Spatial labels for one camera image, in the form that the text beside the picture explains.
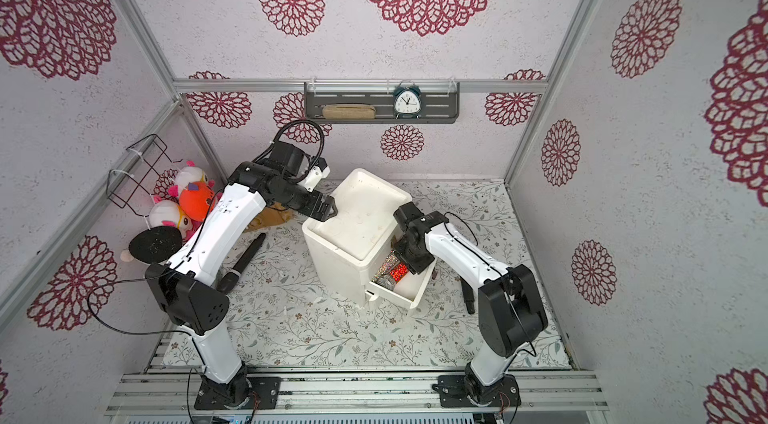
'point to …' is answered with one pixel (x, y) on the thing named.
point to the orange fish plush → (194, 199)
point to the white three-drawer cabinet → (342, 253)
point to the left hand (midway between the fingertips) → (321, 208)
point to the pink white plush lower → (168, 214)
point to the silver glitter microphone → (382, 275)
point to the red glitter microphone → (398, 272)
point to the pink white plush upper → (187, 175)
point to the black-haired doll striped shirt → (155, 245)
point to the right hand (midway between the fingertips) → (397, 257)
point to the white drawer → (407, 289)
